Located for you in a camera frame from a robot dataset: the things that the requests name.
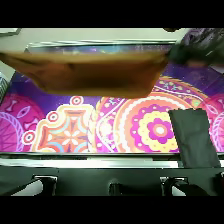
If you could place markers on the dark grey garment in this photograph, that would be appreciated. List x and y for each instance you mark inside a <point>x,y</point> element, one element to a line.
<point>195,140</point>

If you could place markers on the silver frame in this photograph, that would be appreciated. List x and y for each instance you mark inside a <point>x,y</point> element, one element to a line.
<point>100,163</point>

